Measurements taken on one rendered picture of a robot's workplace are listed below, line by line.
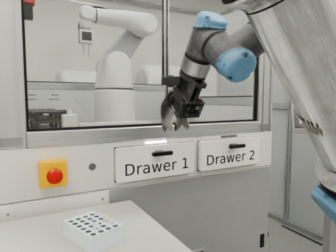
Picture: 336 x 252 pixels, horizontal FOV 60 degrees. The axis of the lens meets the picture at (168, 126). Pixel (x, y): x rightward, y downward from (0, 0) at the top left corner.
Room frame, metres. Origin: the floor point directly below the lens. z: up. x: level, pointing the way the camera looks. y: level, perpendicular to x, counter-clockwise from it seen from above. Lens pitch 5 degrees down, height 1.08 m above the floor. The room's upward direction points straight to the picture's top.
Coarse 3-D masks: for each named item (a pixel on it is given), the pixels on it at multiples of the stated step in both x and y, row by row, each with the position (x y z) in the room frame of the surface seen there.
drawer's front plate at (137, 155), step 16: (160, 144) 0.96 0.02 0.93; (176, 144) 0.99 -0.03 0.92; (192, 144) 1.02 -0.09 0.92; (128, 160) 0.91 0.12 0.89; (144, 160) 0.93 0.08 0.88; (160, 160) 0.96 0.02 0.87; (176, 160) 0.99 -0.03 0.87; (192, 160) 1.02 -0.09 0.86; (128, 176) 0.90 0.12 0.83; (144, 176) 0.93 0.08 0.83; (160, 176) 0.96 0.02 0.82
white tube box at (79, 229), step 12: (84, 216) 0.69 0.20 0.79; (96, 216) 0.69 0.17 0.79; (72, 228) 0.62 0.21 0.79; (84, 228) 0.62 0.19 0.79; (108, 228) 0.63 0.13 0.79; (120, 228) 0.63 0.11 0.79; (72, 240) 0.63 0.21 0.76; (84, 240) 0.59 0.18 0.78; (96, 240) 0.58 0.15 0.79; (108, 240) 0.60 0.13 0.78; (120, 240) 0.63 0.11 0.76
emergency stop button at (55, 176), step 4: (48, 172) 0.75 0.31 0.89; (52, 172) 0.75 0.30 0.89; (56, 172) 0.75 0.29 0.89; (60, 172) 0.76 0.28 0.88; (48, 176) 0.74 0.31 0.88; (52, 176) 0.75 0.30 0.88; (56, 176) 0.75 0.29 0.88; (60, 176) 0.76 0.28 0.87; (48, 180) 0.74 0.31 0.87; (52, 180) 0.75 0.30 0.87; (56, 180) 0.75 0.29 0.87; (60, 180) 0.76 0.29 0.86
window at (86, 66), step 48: (48, 0) 0.83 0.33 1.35; (96, 0) 0.90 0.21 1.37; (144, 0) 0.97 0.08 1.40; (192, 0) 1.06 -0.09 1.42; (48, 48) 0.83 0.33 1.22; (96, 48) 0.90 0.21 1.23; (144, 48) 0.97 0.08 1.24; (48, 96) 0.83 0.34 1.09; (96, 96) 0.89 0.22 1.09; (144, 96) 0.97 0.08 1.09; (240, 96) 1.17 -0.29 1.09
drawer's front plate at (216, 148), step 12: (204, 144) 1.04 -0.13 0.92; (216, 144) 1.07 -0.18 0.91; (228, 144) 1.10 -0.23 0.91; (252, 144) 1.16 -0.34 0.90; (204, 156) 1.04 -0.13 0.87; (216, 156) 1.07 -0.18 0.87; (228, 156) 1.10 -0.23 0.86; (240, 156) 1.13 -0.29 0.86; (252, 156) 1.16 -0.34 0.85; (204, 168) 1.04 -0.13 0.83; (216, 168) 1.07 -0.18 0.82
